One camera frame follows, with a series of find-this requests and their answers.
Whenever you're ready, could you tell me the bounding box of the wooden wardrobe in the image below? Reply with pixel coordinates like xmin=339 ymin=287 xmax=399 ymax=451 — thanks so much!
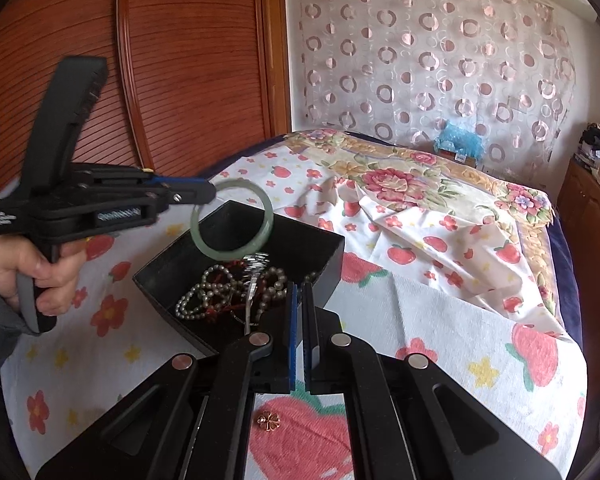
xmin=0 ymin=0 xmax=293 ymax=241

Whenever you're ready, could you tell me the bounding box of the circle patterned curtain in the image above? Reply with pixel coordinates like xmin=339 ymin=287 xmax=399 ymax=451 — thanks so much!
xmin=289 ymin=0 xmax=578 ymax=161

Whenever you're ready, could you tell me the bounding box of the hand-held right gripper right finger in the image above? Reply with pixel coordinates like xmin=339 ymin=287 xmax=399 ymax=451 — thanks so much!
xmin=302 ymin=281 xmax=564 ymax=480

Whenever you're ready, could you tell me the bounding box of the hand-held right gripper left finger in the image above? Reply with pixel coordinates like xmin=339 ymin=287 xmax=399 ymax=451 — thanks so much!
xmin=32 ymin=281 xmax=299 ymax=480

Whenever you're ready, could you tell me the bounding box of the pearl necklace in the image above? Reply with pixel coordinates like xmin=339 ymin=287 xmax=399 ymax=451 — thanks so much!
xmin=175 ymin=262 xmax=321 ymax=321

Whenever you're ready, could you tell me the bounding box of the pale jade bangle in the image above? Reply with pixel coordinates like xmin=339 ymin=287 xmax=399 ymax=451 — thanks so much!
xmin=190 ymin=180 xmax=275 ymax=260

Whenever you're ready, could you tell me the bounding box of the silver bangle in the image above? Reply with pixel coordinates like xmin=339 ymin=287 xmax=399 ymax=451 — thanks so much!
xmin=237 ymin=252 xmax=273 ymax=333

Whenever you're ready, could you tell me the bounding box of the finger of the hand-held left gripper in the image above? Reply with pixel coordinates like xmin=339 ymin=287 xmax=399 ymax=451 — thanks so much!
xmin=151 ymin=190 xmax=217 ymax=224
xmin=144 ymin=169 xmax=217 ymax=195

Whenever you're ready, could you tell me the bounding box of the person's left hand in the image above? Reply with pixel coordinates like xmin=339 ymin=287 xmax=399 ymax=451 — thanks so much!
xmin=0 ymin=232 xmax=88 ymax=317

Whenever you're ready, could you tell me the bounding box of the dark blue bed sheet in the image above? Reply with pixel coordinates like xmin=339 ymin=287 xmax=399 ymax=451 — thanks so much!
xmin=550 ymin=210 xmax=588 ymax=351

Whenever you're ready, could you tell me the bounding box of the black box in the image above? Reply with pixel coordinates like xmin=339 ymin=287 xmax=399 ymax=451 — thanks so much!
xmin=131 ymin=200 xmax=345 ymax=356

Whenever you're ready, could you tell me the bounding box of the floral quilt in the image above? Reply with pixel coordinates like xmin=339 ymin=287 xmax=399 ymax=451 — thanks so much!
xmin=275 ymin=129 xmax=561 ymax=331

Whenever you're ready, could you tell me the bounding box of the stack of dark clothes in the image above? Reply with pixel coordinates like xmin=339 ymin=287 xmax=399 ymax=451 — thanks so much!
xmin=577 ymin=122 xmax=600 ymax=166

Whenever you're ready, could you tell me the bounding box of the blue bag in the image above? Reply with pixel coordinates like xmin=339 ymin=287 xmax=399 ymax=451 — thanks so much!
xmin=432 ymin=121 xmax=483 ymax=161

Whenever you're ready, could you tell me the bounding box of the red string bracelet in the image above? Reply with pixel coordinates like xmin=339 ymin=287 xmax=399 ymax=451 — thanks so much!
xmin=205 ymin=260 xmax=261 ymax=322

